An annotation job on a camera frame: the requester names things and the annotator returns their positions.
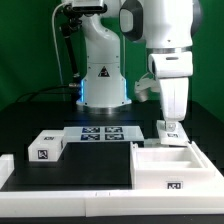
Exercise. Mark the white cabinet body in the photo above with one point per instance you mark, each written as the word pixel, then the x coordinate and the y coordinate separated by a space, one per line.
pixel 172 168

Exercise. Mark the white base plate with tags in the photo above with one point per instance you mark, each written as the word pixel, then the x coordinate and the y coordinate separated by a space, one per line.
pixel 103 134

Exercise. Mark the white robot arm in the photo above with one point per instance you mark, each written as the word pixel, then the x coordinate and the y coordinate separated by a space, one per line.
pixel 165 27

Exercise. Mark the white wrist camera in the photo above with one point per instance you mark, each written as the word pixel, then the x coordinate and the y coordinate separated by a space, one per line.
pixel 142 87

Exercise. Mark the white U-shaped boundary frame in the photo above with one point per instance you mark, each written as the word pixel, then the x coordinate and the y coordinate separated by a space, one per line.
pixel 107 202

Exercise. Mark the small white cabinet top block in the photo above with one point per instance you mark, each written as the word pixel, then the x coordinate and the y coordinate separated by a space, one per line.
pixel 47 147

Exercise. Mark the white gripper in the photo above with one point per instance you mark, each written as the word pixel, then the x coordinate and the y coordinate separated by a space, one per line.
pixel 173 96

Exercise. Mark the white cabinet door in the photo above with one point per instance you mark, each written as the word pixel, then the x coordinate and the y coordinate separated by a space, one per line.
pixel 177 137
pixel 152 143

